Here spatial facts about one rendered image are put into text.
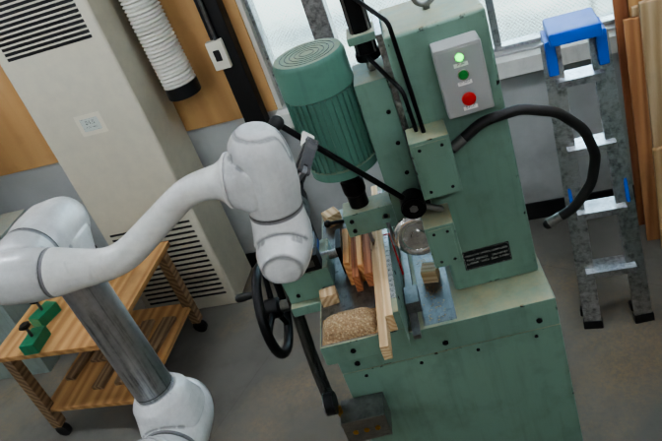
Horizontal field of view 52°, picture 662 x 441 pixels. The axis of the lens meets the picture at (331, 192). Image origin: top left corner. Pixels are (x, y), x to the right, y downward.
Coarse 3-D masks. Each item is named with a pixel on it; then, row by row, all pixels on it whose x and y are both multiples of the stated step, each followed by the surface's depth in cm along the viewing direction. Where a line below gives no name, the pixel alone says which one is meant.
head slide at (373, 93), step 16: (368, 64) 156; (368, 80) 153; (384, 80) 152; (368, 96) 154; (384, 96) 154; (368, 112) 156; (384, 112) 156; (368, 128) 158; (384, 128) 158; (400, 128) 158; (384, 144) 160; (400, 144) 160; (384, 160) 162; (400, 160) 162; (384, 176) 164; (400, 176) 164; (416, 176) 164; (400, 192) 167; (400, 208) 169
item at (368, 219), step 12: (384, 192) 178; (348, 204) 179; (372, 204) 175; (384, 204) 173; (348, 216) 174; (360, 216) 174; (372, 216) 174; (348, 228) 176; (360, 228) 176; (372, 228) 176
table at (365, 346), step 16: (336, 272) 184; (336, 288) 178; (352, 288) 176; (368, 288) 174; (400, 288) 174; (304, 304) 182; (320, 304) 175; (336, 304) 173; (352, 304) 171; (368, 304) 169; (320, 320) 169; (320, 336) 164; (368, 336) 159; (400, 336) 159; (336, 352) 161; (352, 352) 161; (368, 352) 161
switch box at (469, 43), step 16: (432, 48) 140; (448, 48) 138; (464, 48) 137; (480, 48) 138; (448, 64) 139; (480, 64) 139; (448, 80) 141; (464, 80) 141; (480, 80) 141; (448, 96) 143; (480, 96) 143; (448, 112) 145; (464, 112) 145
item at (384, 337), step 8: (376, 248) 181; (376, 256) 178; (376, 264) 175; (376, 272) 172; (376, 280) 169; (376, 288) 166; (376, 296) 164; (376, 304) 161; (376, 312) 159; (384, 320) 156; (384, 328) 154; (384, 336) 152; (384, 344) 149; (384, 352) 150
